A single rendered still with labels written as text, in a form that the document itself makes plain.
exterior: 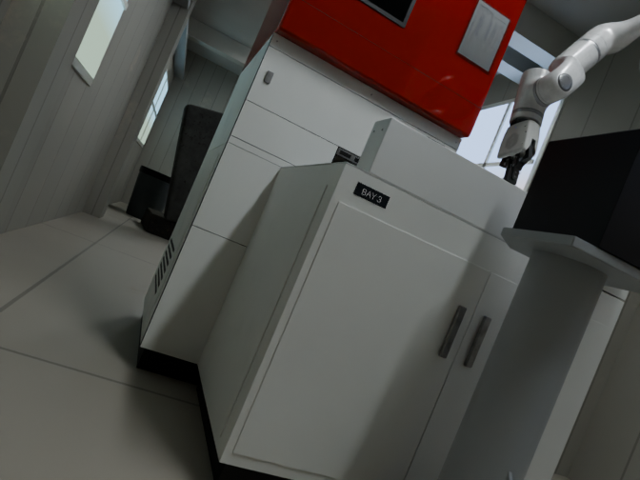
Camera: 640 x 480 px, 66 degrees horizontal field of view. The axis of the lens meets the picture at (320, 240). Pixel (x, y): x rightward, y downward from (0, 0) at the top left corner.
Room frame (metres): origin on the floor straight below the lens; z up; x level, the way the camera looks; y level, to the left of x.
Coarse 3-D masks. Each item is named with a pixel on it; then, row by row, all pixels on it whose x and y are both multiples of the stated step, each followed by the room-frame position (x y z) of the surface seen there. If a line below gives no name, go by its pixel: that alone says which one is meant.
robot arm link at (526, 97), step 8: (528, 72) 1.36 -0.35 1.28; (536, 72) 1.34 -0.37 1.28; (544, 72) 1.34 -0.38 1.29; (520, 80) 1.39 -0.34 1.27; (528, 80) 1.35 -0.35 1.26; (536, 80) 1.32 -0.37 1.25; (520, 88) 1.36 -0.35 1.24; (528, 88) 1.34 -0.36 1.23; (520, 96) 1.35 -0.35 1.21; (528, 96) 1.33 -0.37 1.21; (536, 96) 1.31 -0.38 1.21; (520, 104) 1.34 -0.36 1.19; (528, 104) 1.32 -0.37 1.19; (536, 104) 1.32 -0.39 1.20; (544, 104) 1.32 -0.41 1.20; (544, 112) 1.34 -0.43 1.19
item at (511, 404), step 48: (528, 240) 1.04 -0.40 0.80; (576, 240) 0.91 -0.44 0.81; (528, 288) 1.09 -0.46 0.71; (576, 288) 1.03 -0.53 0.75; (624, 288) 1.12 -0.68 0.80; (528, 336) 1.05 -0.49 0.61; (576, 336) 1.04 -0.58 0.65; (480, 384) 1.11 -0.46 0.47; (528, 384) 1.03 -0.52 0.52; (480, 432) 1.06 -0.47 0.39; (528, 432) 1.03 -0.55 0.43
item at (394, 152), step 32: (384, 128) 1.16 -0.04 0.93; (384, 160) 1.16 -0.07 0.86; (416, 160) 1.18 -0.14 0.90; (448, 160) 1.21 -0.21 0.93; (416, 192) 1.19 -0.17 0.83; (448, 192) 1.22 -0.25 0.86; (480, 192) 1.25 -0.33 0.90; (512, 192) 1.28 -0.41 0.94; (480, 224) 1.26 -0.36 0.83; (512, 224) 1.29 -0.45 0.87
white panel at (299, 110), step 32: (288, 64) 1.68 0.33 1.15; (320, 64) 1.71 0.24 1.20; (256, 96) 1.66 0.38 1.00; (288, 96) 1.69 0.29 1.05; (320, 96) 1.73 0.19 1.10; (352, 96) 1.76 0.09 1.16; (384, 96) 1.80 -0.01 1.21; (256, 128) 1.67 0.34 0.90; (288, 128) 1.71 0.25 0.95; (320, 128) 1.74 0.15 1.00; (352, 128) 1.78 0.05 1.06; (416, 128) 1.86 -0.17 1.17; (288, 160) 1.72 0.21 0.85; (320, 160) 1.76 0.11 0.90
